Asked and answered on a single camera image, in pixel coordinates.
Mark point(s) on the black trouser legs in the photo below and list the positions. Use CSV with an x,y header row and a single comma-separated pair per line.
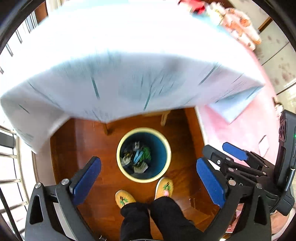
x,y
167,216

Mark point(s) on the teal and cream trash bin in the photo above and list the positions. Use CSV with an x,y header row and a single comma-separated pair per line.
x,y
143,155

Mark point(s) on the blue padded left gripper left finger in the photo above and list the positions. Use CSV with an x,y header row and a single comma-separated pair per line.
x,y
83,180

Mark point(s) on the yellow knitted slipper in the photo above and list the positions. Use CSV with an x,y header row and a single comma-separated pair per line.
x,y
123,198
164,188

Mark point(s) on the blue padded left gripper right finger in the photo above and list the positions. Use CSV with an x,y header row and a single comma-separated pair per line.
x,y
213,180

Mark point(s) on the cartoon print rolled quilt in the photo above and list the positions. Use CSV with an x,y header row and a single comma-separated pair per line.
x,y
236,23

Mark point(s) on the right yellow knitted slipper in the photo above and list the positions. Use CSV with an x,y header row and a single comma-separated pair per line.
x,y
164,188

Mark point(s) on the blue tree pattern tablecloth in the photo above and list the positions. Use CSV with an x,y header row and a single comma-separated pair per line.
x,y
107,60

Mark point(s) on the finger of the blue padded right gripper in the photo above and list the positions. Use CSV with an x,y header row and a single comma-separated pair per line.
x,y
235,151

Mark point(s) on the left yellow knitted slipper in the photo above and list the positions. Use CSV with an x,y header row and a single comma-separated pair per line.
x,y
123,198

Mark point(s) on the pink bed sheet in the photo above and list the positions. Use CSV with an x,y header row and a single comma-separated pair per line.
x,y
255,129

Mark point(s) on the metal window grille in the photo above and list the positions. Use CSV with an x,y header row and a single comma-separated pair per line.
x,y
16,160

